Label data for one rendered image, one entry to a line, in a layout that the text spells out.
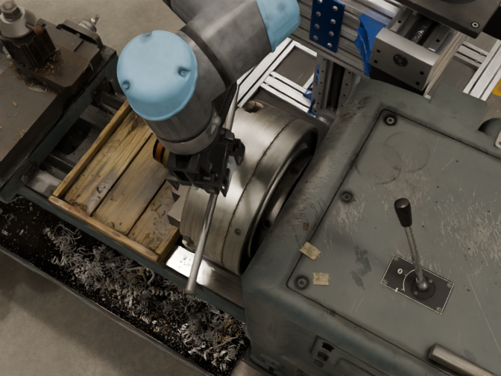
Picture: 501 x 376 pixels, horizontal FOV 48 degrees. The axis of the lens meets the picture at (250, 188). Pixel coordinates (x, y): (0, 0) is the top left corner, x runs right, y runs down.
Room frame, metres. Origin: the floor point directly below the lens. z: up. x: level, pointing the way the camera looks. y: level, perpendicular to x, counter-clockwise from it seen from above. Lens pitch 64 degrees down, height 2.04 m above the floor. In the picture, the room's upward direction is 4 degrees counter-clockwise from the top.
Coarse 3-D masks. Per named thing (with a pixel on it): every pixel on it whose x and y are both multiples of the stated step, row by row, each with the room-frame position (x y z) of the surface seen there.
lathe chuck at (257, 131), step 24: (240, 120) 0.52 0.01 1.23; (264, 120) 0.52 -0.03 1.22; (288, 120) 0.53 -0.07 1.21; (264, 144) 0.47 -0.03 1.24; (240, 168) 0.43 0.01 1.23; (192, 192) 0.41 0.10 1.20; (240, 192) 0.39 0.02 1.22; (192, 216) 0.38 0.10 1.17; (216, 216) 0.36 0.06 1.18; (192, 240) 0.35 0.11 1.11; (216, 240) 0.34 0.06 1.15
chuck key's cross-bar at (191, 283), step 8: (232, 104) 0.50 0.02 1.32; (232, 112) 0.48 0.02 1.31; (232, 120) 0.47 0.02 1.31; (216, 200) 0.34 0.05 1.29; (208, 208) 0.33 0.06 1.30; (208, 216) 0.32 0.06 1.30; (208, 224) 0.30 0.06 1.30; (208, 232) 0.29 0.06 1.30; (200, 240) 0.28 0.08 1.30; (200, 248) 0.27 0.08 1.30; (200, 256) 0.26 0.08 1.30; (192, 264) 0.24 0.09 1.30; (200, 264) 0.25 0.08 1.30; (192, 272) 0.23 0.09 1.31; (192, 280) 0.22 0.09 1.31; (192, 288) 0.21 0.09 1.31
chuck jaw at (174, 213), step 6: (180, 186) 0.47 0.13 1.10; (186, 186) 0.47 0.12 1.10; (174, 192) 0.45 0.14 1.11; (180, 192) 0.45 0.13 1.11; (186, 192) 0.45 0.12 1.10; (174, 198) 0.45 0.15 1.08; (180, 198) 0.44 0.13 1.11; (174, 204) 0.43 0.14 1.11; (180, 204) 0.43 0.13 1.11; (174, 210) 0.42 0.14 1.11; (180, 210) 0.41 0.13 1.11; (168, 216) 0.41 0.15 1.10; (174, 216) 0.40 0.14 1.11; (180, 216) 0.40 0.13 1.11; (174, 222) 0.40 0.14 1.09; (186, 240) 0.37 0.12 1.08
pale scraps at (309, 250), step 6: (306, 228) 0.31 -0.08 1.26; (306, 246) 0.28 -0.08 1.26; (312, 246) 0.28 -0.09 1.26; (306, 252) 0.27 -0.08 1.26; (312, 252) 0.27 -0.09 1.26; (318, 252) 0.27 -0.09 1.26; (312, 258) 0.26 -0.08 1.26; (318, 276) 0.23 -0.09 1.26; (324, 276) 0.23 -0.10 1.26; (318, 282) 0.22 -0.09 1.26; (324, 282) 0.22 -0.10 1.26
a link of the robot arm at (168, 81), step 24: (144, 48) 0.34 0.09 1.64; (168, 48) 0.34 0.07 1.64; (192, 48) 0.35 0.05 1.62; (120, 72) 0.32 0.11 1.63; (144, 72) 0.32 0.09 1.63; (168, 72) 0.32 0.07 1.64; (192, 72) 0.32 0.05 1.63; (216, 72) 0.34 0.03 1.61; (144, 96) 0.30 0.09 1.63; (168, 96) 0.30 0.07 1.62; (192, 96) 0.31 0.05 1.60; (216, 96) 0.33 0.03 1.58; (144, 120) 0.32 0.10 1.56; (168, 120) 0.30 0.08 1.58; (192, 120) 0.31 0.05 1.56
